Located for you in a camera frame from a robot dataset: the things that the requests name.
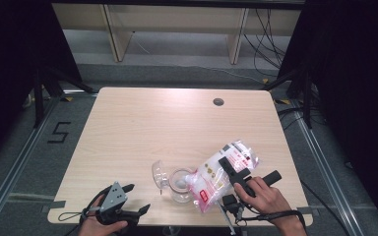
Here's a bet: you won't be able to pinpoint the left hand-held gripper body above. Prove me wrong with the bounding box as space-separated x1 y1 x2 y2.
96 181 142 227

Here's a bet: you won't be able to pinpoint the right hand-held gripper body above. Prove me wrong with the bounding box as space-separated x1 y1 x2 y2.
216 169 283 236

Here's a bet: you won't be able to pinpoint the red and white sugar pouch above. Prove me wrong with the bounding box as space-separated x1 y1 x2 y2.
184 140 261 214

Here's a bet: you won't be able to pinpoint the clear glass jar with lid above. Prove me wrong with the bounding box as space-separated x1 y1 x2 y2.
151 159 198 205

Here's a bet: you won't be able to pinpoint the person's right hand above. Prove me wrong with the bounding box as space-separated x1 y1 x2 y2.
233 176 289 225

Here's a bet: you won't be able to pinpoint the person's left hand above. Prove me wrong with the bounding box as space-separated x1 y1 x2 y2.
78 193 129 236

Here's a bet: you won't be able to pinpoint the grey tape strip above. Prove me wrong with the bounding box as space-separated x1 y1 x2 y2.
41 200 67 213
296 206 319 216

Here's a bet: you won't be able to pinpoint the metal stand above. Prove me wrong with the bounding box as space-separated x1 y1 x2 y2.
32 65 96 129
261 65 314 130

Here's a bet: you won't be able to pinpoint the light wooden shelf unit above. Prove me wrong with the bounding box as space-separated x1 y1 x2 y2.
52 3 302 65

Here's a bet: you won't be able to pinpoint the black curtain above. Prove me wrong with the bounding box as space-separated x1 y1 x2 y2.
0 0 83 168
277 0 378 236

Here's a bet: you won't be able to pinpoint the black crossbar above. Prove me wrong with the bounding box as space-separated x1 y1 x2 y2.
50 0 306 10

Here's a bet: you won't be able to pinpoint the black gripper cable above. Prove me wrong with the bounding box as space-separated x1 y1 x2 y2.
78 185 112 227

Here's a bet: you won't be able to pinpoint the black wrist strap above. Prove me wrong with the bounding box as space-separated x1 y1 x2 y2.
237 205 308 230

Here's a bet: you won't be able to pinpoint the thin black lanyard loop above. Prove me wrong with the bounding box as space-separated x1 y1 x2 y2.
57 210 88 222

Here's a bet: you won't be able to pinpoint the bundle of black floor cables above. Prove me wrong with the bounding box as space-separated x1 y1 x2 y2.
277 83 326 131

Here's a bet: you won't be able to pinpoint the metal floor rail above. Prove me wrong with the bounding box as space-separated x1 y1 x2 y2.
289 99 358 236
0 96 62 236

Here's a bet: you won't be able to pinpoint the black floor cable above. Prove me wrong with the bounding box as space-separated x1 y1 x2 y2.
299 180 352 236

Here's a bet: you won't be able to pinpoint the hanging black cables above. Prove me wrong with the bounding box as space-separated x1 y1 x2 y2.
243 8 288 79

